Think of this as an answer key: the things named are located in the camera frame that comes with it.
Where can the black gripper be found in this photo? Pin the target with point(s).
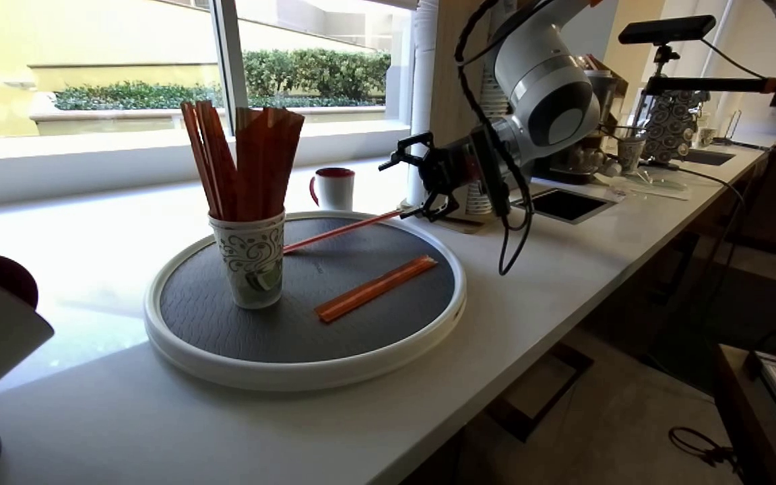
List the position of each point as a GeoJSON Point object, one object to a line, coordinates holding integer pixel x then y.
{"type": "Point", "coordinates": [445, 168]}

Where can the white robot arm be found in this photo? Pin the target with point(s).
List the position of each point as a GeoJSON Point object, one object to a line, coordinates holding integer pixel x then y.
{"type": "Point", "coordinates": [550, 108]}

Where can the orange packet lying on tray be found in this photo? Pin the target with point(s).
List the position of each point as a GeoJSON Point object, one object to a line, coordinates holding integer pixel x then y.
{"type": "Point", "coordinates": [374, 288]}

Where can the round grey white tray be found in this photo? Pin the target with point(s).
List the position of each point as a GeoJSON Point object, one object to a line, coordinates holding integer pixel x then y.
{"type": "Point", "coordinates": [194, 325]}

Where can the wooden cup dispenser stand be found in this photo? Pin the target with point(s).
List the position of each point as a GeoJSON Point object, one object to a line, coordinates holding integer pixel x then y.
{"type": "Point", "coordinates": [437, 100]}

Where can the coffee machine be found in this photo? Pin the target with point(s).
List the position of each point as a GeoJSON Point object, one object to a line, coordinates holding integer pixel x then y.
{"type": "Point", "coordinates": [584, 159]}

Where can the patterned paper coffee cup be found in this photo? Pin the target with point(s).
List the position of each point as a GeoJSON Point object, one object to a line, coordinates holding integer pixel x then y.
{"type": "Point", "coordinates": [252, 253]}

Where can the small white red mug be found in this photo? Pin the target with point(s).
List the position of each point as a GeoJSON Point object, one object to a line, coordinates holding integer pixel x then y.
{"type": "Point", "coordinates": [332, 187]}

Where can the bunch of orange packets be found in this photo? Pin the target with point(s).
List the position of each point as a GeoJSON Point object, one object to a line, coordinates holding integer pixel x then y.
{"type": "Point", "coordinates": [244, 178]}

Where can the glass jar on counter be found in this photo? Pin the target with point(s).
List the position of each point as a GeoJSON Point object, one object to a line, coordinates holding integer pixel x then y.
{"type": "Point", "coordinates": [665, 124]}

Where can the black camera on stand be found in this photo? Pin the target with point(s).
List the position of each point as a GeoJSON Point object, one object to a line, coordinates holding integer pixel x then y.
{"type": "Point", "coordinates": [661, 32]}

